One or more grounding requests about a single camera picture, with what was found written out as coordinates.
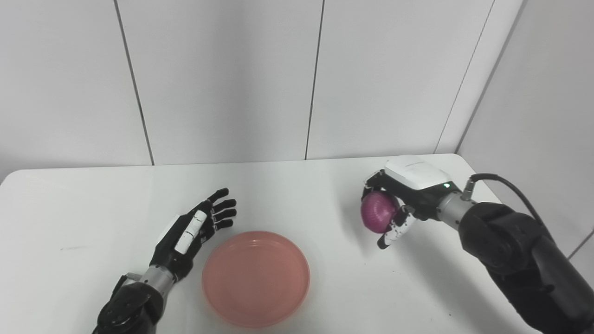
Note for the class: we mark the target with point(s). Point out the purple red onion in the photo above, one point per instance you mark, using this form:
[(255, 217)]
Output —
[(378, 212)]

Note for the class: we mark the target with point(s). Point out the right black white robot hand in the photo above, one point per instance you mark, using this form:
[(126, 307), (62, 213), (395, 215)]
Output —
[(413, 195)]

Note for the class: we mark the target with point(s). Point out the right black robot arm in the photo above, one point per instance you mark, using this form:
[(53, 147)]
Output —
[(515, 255)]

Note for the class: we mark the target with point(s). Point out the pink round plate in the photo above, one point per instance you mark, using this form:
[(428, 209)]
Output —
[(256, 279)]

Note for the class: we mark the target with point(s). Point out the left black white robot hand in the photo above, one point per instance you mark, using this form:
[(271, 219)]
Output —
[(190, 236)]

